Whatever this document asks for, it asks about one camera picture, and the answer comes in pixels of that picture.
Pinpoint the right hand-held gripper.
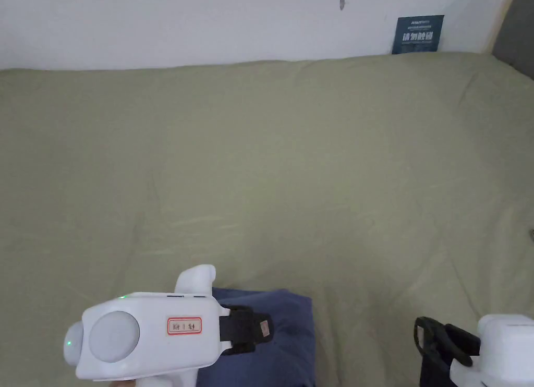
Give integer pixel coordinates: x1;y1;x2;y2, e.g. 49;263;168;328
415;313;534;387

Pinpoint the dark blue shirt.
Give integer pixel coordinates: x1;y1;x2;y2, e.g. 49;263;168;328
195;286;316;387

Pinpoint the grey padded headboard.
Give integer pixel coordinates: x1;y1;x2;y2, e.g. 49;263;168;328
483;0;534;80

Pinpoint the dark blue sign card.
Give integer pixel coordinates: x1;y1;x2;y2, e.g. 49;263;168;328
391;14;445;55

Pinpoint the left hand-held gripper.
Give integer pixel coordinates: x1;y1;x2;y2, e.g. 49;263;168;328
64;263;273;387

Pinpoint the bed with pale green sheet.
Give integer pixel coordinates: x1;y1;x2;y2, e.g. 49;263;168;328
0;51;534;387

